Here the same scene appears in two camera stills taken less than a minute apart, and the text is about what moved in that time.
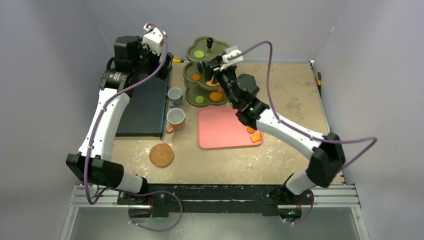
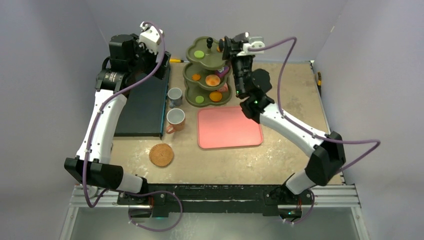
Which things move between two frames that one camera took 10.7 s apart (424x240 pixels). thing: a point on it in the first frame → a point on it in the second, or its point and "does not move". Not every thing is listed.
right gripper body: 214,64 → 234,52
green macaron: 199,54 does not move
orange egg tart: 215,96 does not move
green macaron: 199,99 does not move
